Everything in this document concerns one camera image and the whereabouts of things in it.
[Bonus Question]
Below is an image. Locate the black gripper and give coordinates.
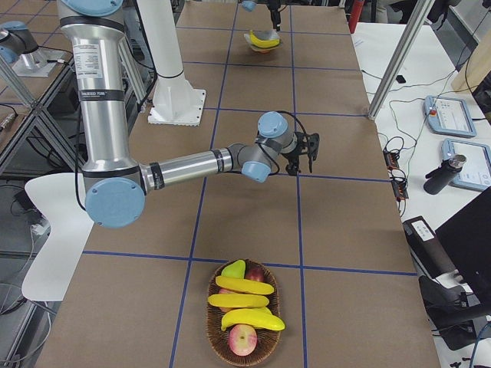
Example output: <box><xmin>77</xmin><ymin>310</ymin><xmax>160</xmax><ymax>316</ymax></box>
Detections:
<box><xmin>267</xmin><ymin>0</ymin><xmax>281</xmax><ymax>31</ymax></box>
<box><xmin>285</xmin><ymin>132</ymin><xmax>320</xmax><ymax>176</ymax></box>

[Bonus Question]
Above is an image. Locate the yellow banana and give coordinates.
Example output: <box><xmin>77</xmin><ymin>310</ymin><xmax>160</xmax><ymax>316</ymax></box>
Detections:
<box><xmin>247</xmin><ymin>30</ymin><xmax>281</xmax><ymax>50</ymax></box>
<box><xmin>215</xmin><ymin>275</ymin><xmax>275</xmax><ymax>295</ymax></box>
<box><xmin>220</xmin><ymin>308</ymin><xmax>285</xmax><ymax>331</ymax></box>
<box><xmin>208</xmin><ymin>294</ymin><xmax>269</xmax><ymax>308</ymax></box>

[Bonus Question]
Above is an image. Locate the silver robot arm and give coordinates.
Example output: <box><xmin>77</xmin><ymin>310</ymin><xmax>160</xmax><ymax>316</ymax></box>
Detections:
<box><xmin>241</xmin><ymin>0</ymin><xmax>282</xmax><ymax>31</ymax></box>
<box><xmin>58</xmin><ymin>1</ymin><xmax>320</xmax><ymax>228</ymax></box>

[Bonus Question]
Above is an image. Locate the grey square plate orange rim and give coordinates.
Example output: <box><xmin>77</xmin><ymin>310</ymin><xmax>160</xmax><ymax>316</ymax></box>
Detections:
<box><xmin>243</xmin><ymin>30</ymin><xmax>282</xmax><ymax>54</ymax></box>

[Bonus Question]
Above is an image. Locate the brown wicker basket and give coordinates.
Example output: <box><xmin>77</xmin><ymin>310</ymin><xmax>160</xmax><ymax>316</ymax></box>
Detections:
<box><xmin>206</xmin><ymin>259</ymin><xmax>285</xmax><ymax>367</ymax></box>

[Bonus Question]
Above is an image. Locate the red cylinder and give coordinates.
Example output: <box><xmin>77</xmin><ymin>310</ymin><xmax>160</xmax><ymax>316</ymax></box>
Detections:
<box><xmin>348</xmin><ymin>0</ymin><xmax>365</xmax><ymax>34</ymax></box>

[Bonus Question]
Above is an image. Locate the orange circuit board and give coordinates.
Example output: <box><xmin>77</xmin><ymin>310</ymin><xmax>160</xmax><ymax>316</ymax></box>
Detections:
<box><xmin>383</xmin><ymin>149</ymin><xmax>409</xmax><ymax>202</ymax></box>

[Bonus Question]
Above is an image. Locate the red apple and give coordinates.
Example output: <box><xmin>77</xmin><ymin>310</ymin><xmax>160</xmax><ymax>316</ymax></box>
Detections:
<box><xmin>245</xmin><ymin>267</ymin><xmax>265</xmax><ymax>282</ymax></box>

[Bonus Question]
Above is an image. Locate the green pear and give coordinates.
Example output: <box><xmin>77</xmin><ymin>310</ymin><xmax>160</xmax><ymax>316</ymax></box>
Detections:
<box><xmin>221</xmin><ymin>259</ymin><xmax>246</xmax><ymax>279</ymax></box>

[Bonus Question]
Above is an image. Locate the blue teach pendant far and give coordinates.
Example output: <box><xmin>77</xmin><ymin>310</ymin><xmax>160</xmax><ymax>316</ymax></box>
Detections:
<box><xmin>423</xmin><ymin>95</ymin><xmax>476</xmax><ymax>138</ymax></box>

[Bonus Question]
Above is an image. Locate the blue teach pendant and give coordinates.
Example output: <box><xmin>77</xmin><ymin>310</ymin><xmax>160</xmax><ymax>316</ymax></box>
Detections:
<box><xmin>423</xmin><ymin>95</ymin><xmax>476</xmax><ymax>138</ymax></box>
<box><xmin>441</xmin><ymin>138</ymin><xmax>490</xmax><ymax>192</ymax></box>

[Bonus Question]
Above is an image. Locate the black computer box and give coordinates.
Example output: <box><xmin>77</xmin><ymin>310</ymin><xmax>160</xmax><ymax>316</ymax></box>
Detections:
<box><xmin>403</xmin><ymin>216</ymin><xmax>457</xmax><ymax>278</ymax></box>

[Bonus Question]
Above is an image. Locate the blue teach pendant near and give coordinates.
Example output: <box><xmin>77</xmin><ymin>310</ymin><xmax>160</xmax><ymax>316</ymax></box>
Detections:
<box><xmin>441</xmin><ymin>138</ymin><xmax>490</xmax><ymax>192</ymax></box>

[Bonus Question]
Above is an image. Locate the black monitor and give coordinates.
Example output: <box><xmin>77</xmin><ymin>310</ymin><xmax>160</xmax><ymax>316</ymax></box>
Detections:
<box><xmin>436</xmin><ymin>189</ymin><xmax>490</xmax><ymax>302</ymax></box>

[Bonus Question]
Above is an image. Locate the pink peach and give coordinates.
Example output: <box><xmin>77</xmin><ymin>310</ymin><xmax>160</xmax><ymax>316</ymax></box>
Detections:
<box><xmin>228</xmin><ymin>324</ymin><xmax>257</xmax><ymax>357</ymax></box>

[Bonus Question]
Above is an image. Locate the white curved panel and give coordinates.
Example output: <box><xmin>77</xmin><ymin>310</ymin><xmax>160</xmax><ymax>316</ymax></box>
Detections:
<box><xmin>21</xmin><ymin>172</ymin><xmax>94</xmax><ymax>301</ymax></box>

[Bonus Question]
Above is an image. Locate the white camera mast pedestal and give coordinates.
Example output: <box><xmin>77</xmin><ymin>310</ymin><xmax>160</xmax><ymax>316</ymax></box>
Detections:
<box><xmin>137</xmin><ymin>0</ymin><xmax>206</xmax><ymax>127</ymax></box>

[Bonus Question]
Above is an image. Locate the aluminium frame post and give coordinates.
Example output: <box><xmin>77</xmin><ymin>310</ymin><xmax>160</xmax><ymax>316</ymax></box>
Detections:
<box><xmin>367</xmin><ymin>0</ymin><xmax>435</xmax><ymax>120</ymax></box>

